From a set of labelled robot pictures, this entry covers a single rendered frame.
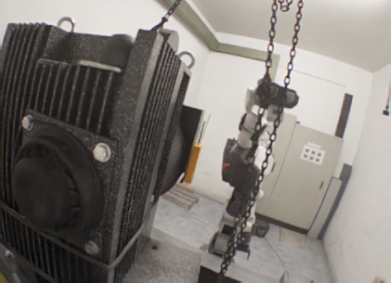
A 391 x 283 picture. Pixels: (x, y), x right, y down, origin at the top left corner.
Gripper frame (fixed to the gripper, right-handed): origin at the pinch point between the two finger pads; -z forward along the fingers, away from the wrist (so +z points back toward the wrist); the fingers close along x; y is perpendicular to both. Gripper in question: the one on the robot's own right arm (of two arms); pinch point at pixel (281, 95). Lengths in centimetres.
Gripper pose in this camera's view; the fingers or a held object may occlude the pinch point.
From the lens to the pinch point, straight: 58.1
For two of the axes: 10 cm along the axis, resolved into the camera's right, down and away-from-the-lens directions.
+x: -9.7, -2.4, 0.5
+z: 0.9, -1.5, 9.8
